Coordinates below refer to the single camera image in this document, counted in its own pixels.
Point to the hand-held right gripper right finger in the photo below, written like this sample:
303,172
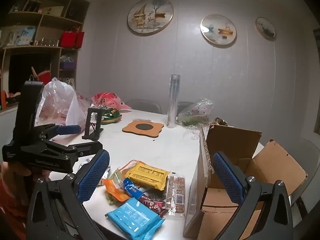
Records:
227,177

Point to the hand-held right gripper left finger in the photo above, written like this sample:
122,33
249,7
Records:
93,175

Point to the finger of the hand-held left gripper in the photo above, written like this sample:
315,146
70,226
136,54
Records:
86,148
68,129

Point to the brown cardboard box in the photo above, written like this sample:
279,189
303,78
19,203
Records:
232,140

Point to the yellow snack packet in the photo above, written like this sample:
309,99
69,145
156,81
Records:
147,175

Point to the blue snack packet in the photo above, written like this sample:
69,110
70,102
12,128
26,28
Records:
133,216

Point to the person's left hand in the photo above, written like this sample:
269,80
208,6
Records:
13,171

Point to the black phone stand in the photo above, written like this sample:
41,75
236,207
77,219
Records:
93,125

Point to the clear snack packet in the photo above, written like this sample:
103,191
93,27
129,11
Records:
118,173

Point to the orange snack packet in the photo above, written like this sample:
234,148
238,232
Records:
116,190

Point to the white plastic bag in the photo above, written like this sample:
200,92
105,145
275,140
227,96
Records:
58,97

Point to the green gold snack bag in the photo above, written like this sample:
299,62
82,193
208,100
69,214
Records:
111,116

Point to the pink plastic bag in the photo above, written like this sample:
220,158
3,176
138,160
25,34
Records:
107,100

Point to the clear nut bar packet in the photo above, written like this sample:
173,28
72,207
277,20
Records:
176,192

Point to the gold crumpled wrapper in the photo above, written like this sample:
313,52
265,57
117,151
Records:
221,121

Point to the crumpled clear plastic wrap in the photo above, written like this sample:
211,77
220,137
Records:
191,131

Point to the wooden coaster with dark disc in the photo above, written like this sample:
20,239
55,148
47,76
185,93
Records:
143,128

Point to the dark striped snack packet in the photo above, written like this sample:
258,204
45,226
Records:
150,201

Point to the purple box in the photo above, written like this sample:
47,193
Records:
67,65

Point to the clear bag of vegetables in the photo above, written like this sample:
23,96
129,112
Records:
196,112

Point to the row of glass cups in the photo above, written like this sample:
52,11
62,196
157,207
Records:
47,42

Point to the blue printed box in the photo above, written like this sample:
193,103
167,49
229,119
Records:
26,36

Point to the person's red clothing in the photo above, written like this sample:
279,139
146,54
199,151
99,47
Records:
12,207

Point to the red gift bag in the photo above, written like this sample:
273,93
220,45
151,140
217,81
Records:
68,39
80,40

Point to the clear film roll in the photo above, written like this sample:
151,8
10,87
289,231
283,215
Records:
173,100

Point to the wooden shelf unit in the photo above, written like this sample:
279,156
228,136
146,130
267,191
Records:
32,17

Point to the large round wall picture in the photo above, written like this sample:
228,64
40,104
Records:
150,15

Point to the medium round wall picture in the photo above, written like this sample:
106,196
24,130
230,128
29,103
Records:
218,30

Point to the small round wall picture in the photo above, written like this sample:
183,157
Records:
265,28

